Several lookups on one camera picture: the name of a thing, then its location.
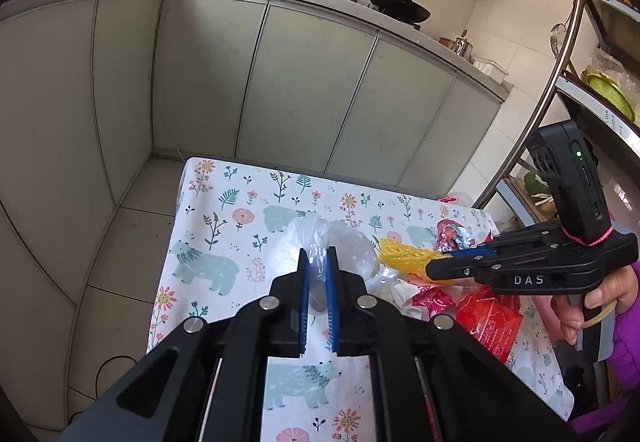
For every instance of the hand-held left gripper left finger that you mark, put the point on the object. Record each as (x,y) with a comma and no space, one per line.
(302,302)

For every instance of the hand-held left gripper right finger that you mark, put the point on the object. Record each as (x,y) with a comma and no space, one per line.
(331,302)

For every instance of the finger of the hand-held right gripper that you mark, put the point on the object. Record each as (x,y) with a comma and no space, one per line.
(450,269)
(465,252)

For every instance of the white bag with pink pattern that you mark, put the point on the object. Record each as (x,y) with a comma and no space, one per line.
(432,302)

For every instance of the yellow foam fruit net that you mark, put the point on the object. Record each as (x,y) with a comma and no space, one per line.
(400,257)

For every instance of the clear plastic bag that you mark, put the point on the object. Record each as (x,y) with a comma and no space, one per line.
(350,247)

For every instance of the red foil packet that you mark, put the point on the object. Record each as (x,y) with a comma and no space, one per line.
(490,322)

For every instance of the person's right hand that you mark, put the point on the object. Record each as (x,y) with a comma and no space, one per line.
(607,292)

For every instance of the clear plastic bowl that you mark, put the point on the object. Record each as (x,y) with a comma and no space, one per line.
(537,187)

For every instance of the white plastic bag red print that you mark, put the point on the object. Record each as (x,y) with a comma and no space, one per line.
(457,199)

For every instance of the green colander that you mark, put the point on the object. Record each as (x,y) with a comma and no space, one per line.
(610,94)

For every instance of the floral bear print tablecloth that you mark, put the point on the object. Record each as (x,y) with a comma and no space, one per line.
(235,222)

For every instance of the metal shelf rack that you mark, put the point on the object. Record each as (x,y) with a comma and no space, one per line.
(565,51)

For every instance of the metal strainer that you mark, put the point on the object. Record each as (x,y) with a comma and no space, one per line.
(559,41)

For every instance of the white plastic container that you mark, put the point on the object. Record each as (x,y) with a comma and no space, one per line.
(490,69)

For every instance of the grey kitchen cabinet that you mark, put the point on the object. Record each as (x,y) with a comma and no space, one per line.
(300,71)

